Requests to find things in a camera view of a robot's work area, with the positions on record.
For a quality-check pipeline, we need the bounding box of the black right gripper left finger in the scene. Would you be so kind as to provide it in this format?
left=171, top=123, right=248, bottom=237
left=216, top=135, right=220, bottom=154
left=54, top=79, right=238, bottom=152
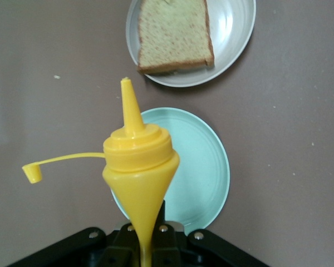
left=99, top=223, right=142, bottom=267

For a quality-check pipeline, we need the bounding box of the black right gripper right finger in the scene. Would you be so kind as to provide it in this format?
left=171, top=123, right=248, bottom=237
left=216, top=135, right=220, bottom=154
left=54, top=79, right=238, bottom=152
left=152, top=199, right=182, bottom=267

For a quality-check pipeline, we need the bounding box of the yellow squeeze sauce bottle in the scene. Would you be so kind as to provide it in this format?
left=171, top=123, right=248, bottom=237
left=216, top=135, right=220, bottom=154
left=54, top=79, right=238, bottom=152
left=21, top=77, right=181, bottom=267

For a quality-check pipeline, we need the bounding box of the toasted bread slice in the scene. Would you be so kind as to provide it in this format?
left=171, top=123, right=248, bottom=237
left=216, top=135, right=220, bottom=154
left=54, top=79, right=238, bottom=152
left=136, top=0, right=216, bottom=76

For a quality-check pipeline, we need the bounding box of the mint green plate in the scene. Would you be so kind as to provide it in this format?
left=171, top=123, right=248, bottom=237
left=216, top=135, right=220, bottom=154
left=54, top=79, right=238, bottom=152
left=109, top=107, right=231, bottom=236

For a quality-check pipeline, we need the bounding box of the beige plate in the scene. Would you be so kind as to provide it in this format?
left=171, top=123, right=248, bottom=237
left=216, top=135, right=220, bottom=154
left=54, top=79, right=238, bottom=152
left=125, top=0, right=257, bottom=88

